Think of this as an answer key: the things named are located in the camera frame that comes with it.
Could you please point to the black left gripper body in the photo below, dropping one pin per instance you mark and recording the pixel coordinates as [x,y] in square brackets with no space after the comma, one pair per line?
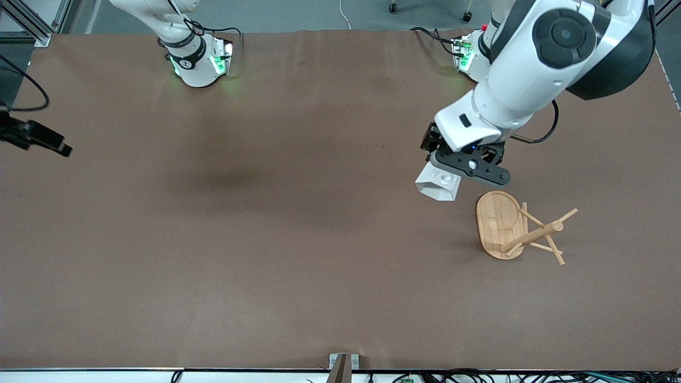
[430,139]

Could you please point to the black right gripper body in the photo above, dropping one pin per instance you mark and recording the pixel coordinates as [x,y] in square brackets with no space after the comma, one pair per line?
[27,134]

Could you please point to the white angular cup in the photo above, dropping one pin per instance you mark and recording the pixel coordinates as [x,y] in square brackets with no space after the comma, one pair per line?
[437,185]

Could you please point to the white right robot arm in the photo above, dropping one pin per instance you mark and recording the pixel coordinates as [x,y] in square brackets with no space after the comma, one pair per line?
[191,64]

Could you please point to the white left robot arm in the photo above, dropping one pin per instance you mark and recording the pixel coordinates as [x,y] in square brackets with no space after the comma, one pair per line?
[521,80]

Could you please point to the wooden cup rack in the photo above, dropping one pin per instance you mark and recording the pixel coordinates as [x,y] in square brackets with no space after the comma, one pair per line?
[497,218]

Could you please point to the aluminium frame profile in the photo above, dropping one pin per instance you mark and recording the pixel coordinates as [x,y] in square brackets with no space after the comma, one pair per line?
[32,29]

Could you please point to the metal table edge bracket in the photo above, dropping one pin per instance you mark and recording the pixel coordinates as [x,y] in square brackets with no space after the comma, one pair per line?
[343,364]

